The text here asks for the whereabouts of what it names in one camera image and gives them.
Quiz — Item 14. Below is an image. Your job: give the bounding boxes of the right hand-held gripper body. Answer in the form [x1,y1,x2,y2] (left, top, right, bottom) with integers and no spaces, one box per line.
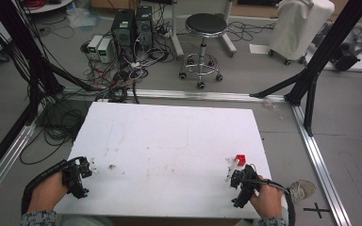
[230,164,262,209]

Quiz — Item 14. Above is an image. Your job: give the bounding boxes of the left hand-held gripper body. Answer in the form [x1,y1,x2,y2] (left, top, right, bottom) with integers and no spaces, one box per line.
[62,155,93,200]

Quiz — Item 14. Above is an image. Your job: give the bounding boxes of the red block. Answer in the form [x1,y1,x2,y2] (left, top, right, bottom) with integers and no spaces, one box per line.
[235,153,247,168]

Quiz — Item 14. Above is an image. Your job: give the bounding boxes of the person's right hand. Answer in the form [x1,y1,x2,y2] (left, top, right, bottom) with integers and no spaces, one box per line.
[249,177,286,219]

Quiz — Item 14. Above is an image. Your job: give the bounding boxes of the person's left hand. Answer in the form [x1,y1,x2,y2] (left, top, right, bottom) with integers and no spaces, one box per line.
[27,171,71,215]

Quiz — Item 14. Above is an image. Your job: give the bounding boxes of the person's grey shoe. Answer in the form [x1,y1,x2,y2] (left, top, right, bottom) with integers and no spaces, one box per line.
[288,179,317,204]

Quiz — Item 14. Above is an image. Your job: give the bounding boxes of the white power supply box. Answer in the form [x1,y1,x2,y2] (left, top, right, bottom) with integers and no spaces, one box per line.
[87,34,104,55]
[96,38,115,64]

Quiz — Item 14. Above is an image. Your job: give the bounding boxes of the white paper sheet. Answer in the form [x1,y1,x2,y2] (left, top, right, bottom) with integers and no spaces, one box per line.
[249,42,272,56]

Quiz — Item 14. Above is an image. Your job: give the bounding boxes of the white table leg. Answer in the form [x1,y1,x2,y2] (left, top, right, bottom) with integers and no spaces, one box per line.
[221,0,239,58]
[169,0,186,60]

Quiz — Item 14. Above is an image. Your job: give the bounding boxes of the large black computer tower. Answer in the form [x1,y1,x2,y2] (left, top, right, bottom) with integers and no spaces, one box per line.
[110,8,137,62]

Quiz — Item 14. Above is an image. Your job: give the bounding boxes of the black round stool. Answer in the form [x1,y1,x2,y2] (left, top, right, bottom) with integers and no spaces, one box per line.
[178,12,229,90]

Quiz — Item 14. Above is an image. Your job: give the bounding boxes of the small black computer tower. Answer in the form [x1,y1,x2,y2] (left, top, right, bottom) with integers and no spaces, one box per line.
[134,5,155,49]

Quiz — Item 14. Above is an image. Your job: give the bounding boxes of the clear plastic bag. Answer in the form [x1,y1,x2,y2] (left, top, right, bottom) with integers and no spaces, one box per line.
[65,5,103,30]

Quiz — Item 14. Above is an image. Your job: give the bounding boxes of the white cloth covered cart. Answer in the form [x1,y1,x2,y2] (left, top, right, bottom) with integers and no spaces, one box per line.
[268,0,336,66]

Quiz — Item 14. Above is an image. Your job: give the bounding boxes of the black and grey device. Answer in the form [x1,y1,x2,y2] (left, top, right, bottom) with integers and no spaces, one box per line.
[330,31,362,73]

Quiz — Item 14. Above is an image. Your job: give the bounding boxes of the round white table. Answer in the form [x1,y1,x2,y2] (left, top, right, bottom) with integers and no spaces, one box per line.
[21,0,74,15]

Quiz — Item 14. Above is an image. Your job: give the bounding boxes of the black cable coil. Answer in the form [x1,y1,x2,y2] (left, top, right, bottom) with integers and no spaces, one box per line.
[19,96,91,167]

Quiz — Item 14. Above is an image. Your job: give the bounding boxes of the aluminium floor rail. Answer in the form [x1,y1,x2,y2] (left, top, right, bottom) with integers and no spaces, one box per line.
[290,104,354,226]
[61,88,288,104]
[0,122,38,212]

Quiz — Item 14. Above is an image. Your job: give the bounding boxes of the black diagonal frame strut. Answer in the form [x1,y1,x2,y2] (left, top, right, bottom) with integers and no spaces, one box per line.
[0,105,35,186]

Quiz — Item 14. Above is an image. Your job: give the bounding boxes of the tangled cables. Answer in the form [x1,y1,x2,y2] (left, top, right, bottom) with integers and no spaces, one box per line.
[79,29,175,105]

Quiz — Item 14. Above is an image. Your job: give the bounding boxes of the black floor cables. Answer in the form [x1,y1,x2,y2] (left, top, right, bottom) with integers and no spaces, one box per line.
[225,20,277,43]

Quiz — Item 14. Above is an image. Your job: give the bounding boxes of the black metal frame post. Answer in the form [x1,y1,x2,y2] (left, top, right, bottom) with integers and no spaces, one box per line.
[249,0,362,137]
[0,0,103,95]

